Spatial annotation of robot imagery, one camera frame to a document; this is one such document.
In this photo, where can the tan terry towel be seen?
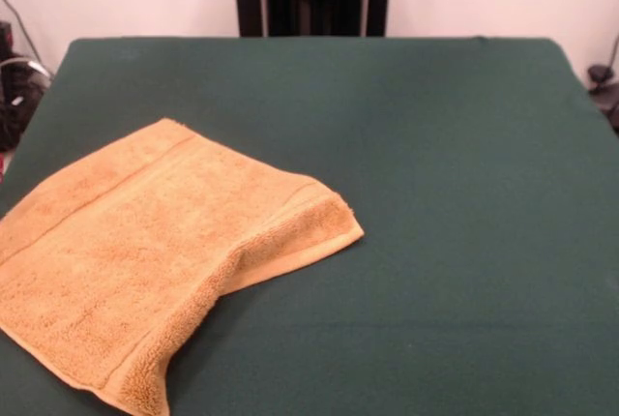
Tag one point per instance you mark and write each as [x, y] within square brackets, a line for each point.
[145, 251]

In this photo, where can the grey tripod base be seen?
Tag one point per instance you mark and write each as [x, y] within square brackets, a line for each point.
[599, 72]

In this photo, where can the dark green table cloth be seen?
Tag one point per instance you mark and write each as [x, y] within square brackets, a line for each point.
[435, 193]

